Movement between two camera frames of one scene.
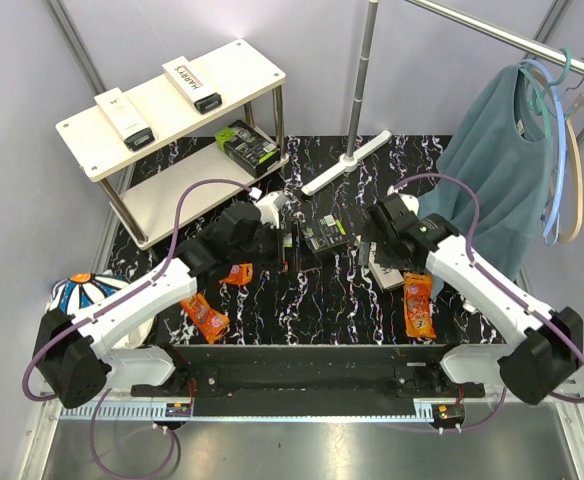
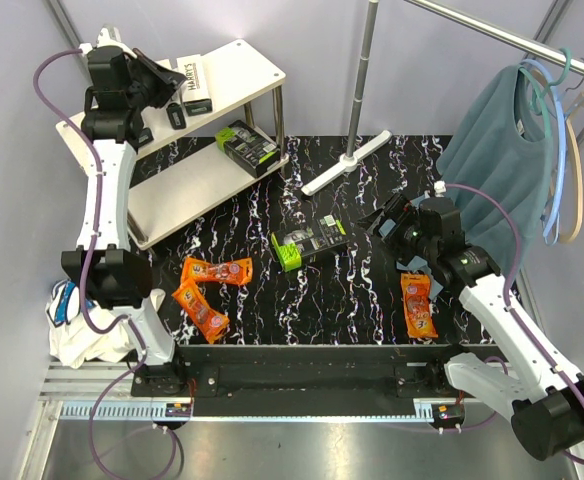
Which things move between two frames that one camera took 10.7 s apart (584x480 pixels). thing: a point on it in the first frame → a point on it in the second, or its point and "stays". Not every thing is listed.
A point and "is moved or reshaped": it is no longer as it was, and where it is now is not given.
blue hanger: [552, 227] stays
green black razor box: [325, 233] stays
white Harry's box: [387, 277] → [176, 116]
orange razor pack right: [418, 297] stays
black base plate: [308, 380] stays
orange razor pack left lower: [208, 322] stays
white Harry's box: [189, 80] is moved or reshaped
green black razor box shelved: [249, 147] stays
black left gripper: [277, 235] → [168, 81]
